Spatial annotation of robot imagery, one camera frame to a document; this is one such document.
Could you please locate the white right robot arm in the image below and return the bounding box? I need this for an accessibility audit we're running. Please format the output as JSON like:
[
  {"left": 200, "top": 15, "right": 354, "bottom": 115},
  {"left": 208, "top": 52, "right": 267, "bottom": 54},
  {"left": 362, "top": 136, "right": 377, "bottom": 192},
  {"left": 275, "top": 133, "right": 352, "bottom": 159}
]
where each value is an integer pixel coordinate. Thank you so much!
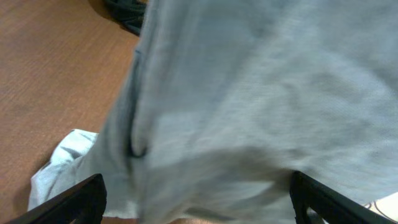
[{"left": 365, "top": 192, "right": 398, "bottom": 223}]

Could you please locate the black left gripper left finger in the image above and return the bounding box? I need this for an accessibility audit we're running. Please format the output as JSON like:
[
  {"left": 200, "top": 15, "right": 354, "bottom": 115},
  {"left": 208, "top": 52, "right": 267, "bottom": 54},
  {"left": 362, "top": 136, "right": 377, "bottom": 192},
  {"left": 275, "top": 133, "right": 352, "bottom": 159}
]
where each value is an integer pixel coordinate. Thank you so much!
[{"left": 7, "top": 174, "right": 107, "bottom": 224}]

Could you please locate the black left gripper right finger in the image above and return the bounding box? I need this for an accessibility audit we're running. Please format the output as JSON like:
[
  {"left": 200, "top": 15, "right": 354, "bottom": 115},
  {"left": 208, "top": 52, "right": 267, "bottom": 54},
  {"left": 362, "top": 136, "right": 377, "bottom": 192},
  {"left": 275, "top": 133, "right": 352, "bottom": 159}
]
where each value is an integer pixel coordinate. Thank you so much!
[{"left": 290, "top": 171, "right": 395, "bottom": 224}]

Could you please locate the light blue t-shirt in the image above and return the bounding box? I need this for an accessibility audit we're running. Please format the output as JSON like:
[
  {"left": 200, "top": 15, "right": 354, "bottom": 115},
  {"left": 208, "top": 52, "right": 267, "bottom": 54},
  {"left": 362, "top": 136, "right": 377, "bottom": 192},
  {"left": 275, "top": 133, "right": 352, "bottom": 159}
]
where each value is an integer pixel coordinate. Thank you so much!
[{"left": 29, "top": 0, "right": 397, "bottom": 223}]

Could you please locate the black crumpled clothes pile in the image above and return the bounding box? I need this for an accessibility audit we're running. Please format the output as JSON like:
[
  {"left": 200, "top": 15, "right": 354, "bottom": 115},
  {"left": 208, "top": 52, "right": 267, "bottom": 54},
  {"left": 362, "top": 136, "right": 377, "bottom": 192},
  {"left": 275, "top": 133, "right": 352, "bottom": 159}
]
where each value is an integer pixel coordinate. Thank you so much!
[{"left": 103, "top": 0, "right": 147, "bottom": 36}]

